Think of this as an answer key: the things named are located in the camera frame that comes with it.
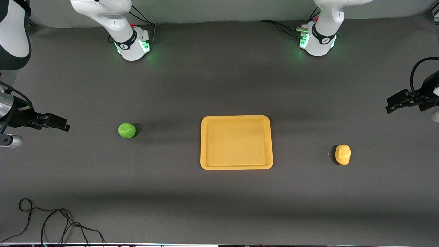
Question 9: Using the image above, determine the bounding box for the green apple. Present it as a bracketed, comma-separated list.
[118, 122, 137, 139]

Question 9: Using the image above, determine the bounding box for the yellow potato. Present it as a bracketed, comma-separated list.
[335, 144, 352, 166]

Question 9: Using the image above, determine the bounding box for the yellow plastic tray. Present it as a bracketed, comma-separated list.
[200, 115, 274, 170]

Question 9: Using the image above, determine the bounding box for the silver cylinder fitting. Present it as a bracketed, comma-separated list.
[0, 135, 24, 148]

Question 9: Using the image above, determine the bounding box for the dark grey table mat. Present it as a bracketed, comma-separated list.
[0, 12, 439, 245]

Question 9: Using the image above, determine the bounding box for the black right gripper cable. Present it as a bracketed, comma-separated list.
[0, 81, 34, 107]

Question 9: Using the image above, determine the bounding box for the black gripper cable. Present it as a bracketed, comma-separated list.
[0, 81, 34, 107]
[410, 57, 439, 98]

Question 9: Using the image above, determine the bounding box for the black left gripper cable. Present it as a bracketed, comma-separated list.
[410, 57, 439, 98]

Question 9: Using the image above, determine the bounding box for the thin black loose cable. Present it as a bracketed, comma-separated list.
[0, 198, 106, 246]

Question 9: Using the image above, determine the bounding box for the black right arm base cable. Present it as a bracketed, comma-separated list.
[128, 4, 157, 44]

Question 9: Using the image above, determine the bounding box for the black arm base cable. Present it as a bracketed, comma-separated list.
[259, 6, 321, 40]
[128, 4, 157, 44]

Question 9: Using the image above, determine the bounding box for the black left arm base cable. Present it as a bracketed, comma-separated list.
[259, 6, 321, 40]

